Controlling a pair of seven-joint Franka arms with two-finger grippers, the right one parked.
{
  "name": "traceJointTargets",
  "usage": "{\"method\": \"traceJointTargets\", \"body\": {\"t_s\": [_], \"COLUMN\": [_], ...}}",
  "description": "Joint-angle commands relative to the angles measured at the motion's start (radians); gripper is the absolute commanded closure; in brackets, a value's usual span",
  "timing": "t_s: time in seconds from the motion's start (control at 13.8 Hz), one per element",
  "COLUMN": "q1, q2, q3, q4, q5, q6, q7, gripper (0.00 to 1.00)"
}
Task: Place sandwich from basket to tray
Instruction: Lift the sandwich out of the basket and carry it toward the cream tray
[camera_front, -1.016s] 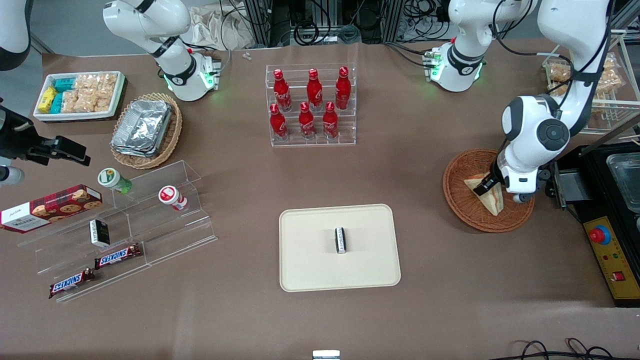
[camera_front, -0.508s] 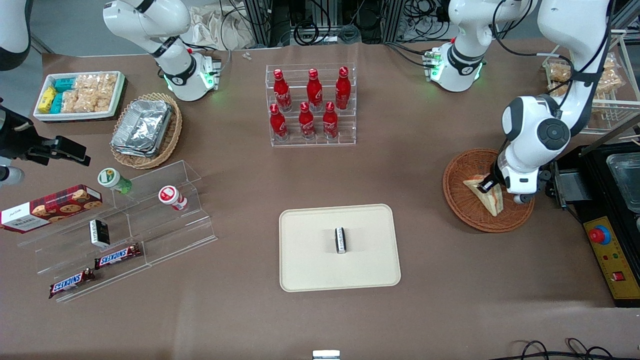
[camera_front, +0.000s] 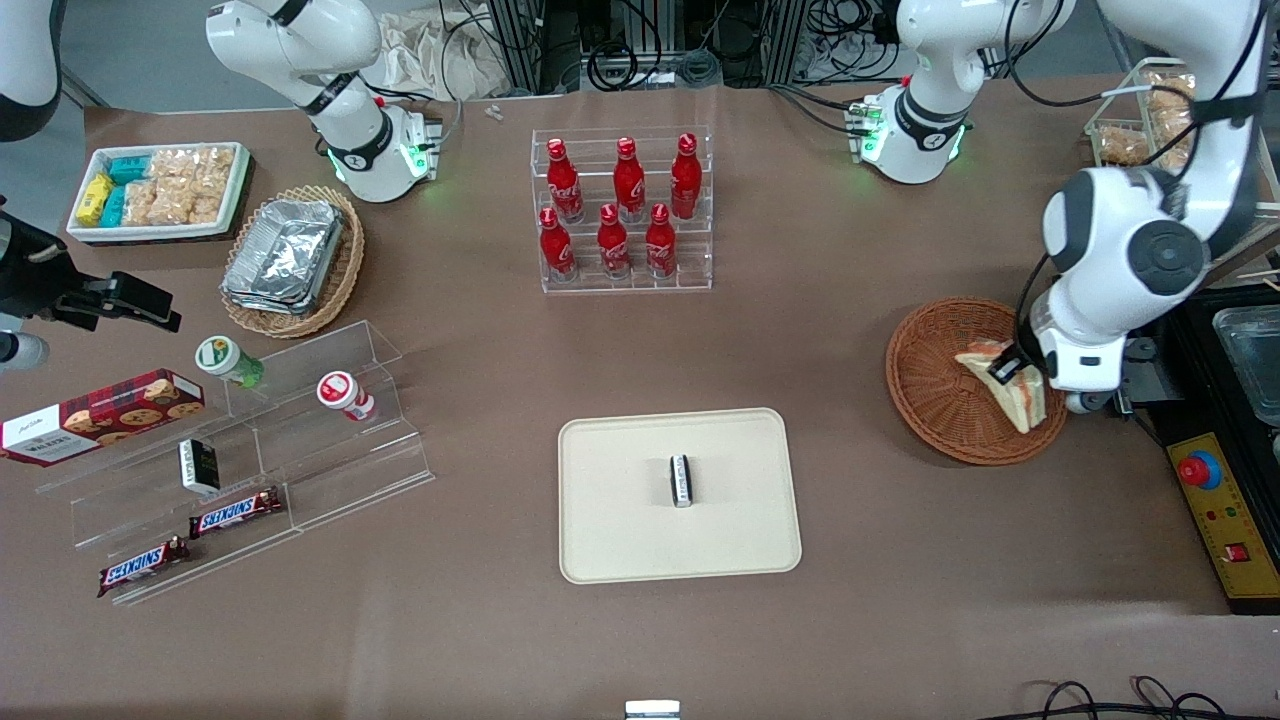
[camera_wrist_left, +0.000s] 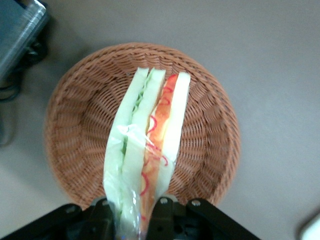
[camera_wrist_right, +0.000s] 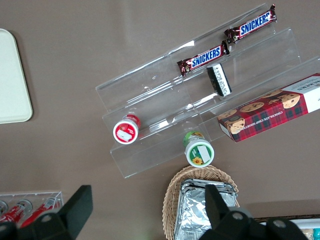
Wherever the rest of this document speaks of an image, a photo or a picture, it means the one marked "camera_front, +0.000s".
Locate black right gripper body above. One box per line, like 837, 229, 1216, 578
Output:
0, 215, 77, 321

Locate triangle sandwich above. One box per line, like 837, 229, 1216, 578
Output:
955, 340, 1048, 434

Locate brown round wicker basket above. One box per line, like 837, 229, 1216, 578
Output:
885, 297, 1071, 467

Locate aluminium foil tray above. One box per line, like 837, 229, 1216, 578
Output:
224, 198, 347, 303

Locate foil trays in basket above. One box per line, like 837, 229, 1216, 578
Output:
220, 185, 366, 339

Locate beige plastic tray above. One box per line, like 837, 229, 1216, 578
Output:
557, 407, 803, 585

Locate white rectangular snack container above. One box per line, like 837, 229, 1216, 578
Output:
67, 142, 251, 245

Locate yellow snack packet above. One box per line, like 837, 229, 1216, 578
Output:
77, 174, 114, 227

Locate red tartan cookie box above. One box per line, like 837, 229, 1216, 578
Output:
0, 368, 206, 468

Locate clear glass container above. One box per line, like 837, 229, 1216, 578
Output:
1213, 305, 1280, 428

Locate small black white box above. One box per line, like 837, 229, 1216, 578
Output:
178, 438, 222, 497

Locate yellow control panel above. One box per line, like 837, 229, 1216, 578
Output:
1167, 432, 1280, 601

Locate clear bag of fried snacks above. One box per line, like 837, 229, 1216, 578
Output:
1145, 72, 1197, 121
1097, 125, 1151, 166

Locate Snickers chocolate bar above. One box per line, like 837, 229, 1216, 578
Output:
97, 537, 191, 599
188, 487, 284, 541

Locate clear acrylic step shelf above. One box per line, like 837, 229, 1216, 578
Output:
35, 320, 436, 607

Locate clear acrylic bottle rack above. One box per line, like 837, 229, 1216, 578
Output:
530, 125, 714, 294

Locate red cola bottle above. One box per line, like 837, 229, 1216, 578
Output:
613, 137, 646, 223
597, 204, 631, 279
539, 207, 578, 281
645, 204, 678, 279
671, 133, 703, 219
546, 138, 584, 223

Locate crumpled beige paper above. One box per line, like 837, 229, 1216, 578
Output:
378, 8, 513, 101

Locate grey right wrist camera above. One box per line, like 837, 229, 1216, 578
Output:
0, 333, 50, 373

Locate white wire rack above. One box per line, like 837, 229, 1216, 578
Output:
1085, 58, 1201, 168

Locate black loose cable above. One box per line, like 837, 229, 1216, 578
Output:
1000, 677, 1280, 720

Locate black equipment rack with cables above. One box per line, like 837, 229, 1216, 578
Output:
485, 0, 901, 93

